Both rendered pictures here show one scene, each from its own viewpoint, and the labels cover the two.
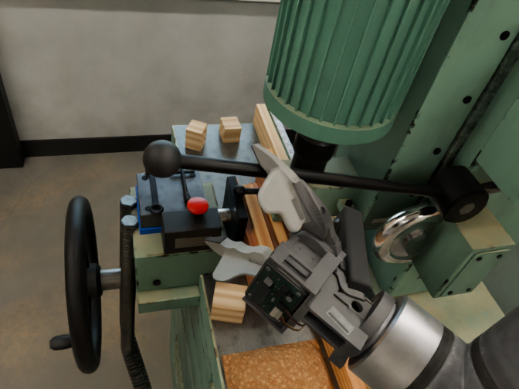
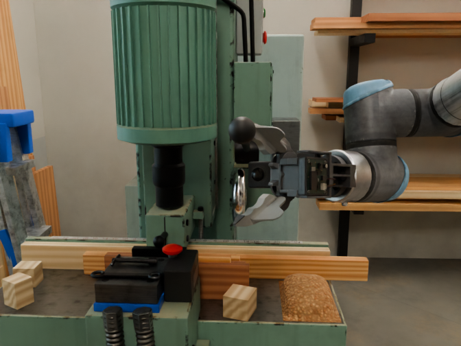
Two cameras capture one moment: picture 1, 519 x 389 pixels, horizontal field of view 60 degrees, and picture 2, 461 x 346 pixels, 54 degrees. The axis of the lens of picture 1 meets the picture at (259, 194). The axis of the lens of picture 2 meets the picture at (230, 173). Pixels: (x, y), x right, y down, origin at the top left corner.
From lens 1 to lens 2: 0.64 m
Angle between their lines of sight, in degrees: 62
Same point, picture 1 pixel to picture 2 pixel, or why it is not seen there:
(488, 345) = (361, 134)
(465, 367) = (365, 150)
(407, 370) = (364, 162)
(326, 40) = (194, 68)
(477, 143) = (225, 127)
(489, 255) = not seen: hidden behind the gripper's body
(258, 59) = not seen: outside the picture
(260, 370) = (308, 290)
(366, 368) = (359, 176)
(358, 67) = (209, 80)
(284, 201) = (272, 136)
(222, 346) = (274, 319)
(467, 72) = not seen: hidden behind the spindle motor
